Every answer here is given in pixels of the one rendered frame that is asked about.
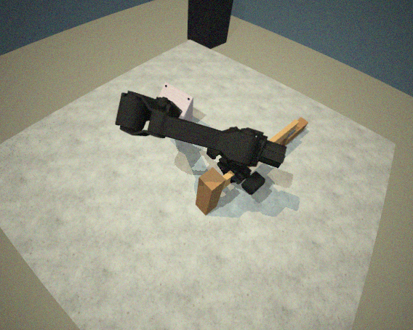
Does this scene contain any long brown wooden rail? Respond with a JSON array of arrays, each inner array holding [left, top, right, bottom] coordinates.
[[223, 119, 299, 189]]

